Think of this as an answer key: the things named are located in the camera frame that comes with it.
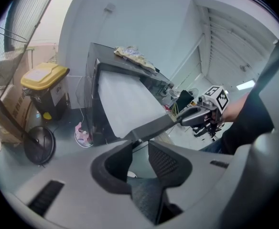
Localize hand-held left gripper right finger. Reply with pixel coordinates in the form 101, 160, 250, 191
148, 140, 235, 212

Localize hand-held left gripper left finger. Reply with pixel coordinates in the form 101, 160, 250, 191
7, 140, 157, 229

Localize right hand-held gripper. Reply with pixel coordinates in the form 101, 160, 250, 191
176, 85, 230, 132

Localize person's right forearm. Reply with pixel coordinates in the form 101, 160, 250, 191
222, 93, 250, 124

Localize person's right hand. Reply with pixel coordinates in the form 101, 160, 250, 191
211, 110, 225, 125

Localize black monitor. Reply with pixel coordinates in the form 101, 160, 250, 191
177, 89, 195, 112

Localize person's black shirt torso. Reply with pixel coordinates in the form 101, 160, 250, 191
222, 36, 279, 155

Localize pink slippers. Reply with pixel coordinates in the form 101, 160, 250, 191
74, 122, 94, 149

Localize rectangular ceiling light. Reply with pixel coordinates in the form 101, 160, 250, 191
236, 80, 257, 90

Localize black standing fan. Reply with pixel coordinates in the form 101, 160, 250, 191
0, 0, 60, 166

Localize pile of crumpled cloths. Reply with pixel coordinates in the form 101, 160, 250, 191
114, 45, 158, 74

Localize checked cloth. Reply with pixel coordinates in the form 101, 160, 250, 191
125, 46, 146, 59

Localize black table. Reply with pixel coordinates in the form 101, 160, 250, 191
84, 42, 175, 147

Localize plain cardboard box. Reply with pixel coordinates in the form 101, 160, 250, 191
0, 114, 24, 151

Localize printed cardboard box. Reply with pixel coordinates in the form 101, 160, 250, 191
0, 83, 34, 135

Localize yellow lid trash bin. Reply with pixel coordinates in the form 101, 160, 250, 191
20, 62, 70, 121

